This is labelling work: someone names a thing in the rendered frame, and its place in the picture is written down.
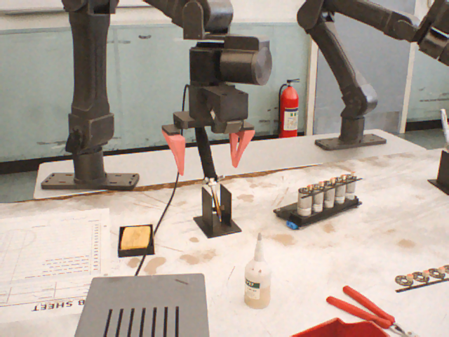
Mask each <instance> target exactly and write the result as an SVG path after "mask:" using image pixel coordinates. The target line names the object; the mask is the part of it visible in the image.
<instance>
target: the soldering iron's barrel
mask: <svg viewBox="0 0 449 337"><path fill-rule="evenodd" d="M216 185H217V182H216V179H215V178H210V179H209V181H208V187H210V188H211V191H212V195H213V201H214V204H215V210H216V214H217V216H221V215H222V214H221V210H220V205H219V201H218V198H217V192H216V189H215V186H216Z"/></svg>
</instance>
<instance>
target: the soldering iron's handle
mask: <svg viewBox="0 0 449 337"><path fill-rule="evenodd" d="M194 130H195V137H196V144H197V148H198V153H199V157H200V160H201V166H202V170H203V176H204V177H203V179H205V177H207V178H209V179H210V178H217V177H218V175H217V174H216V171H215V167H214V162H213V156H212V150H211V147H210V142H209V138H208V134H207V132H206V130H205V128H204V127H198V128H194Z"/></svg>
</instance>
